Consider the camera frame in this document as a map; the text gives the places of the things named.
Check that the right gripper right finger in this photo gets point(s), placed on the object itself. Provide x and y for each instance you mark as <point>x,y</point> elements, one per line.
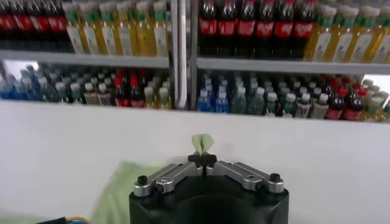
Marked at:
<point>243,176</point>

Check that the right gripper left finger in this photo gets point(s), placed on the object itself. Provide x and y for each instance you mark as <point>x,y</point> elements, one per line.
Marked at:
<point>173,178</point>

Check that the light green t-shirt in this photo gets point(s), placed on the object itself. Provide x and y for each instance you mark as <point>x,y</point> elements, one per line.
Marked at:
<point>122,194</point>

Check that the small dark white-cap bottle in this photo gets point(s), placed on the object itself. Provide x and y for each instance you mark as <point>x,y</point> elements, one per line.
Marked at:
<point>319,109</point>
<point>103,96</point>
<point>271,106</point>
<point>75,95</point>
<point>288,107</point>
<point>61,94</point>
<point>303,108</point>
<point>88,95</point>

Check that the blue water bottle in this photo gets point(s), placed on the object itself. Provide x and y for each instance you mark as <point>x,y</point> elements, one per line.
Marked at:
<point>19,90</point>
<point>4,89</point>
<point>221,104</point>
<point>203,103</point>

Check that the small red-cap cola bottle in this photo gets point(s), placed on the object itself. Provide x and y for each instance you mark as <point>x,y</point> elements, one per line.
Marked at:
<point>353,109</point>
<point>335,108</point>
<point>135,95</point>
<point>119,94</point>

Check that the grey metal shelf rack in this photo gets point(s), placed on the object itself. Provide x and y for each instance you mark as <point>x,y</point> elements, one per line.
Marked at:
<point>91,60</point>
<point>274,66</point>

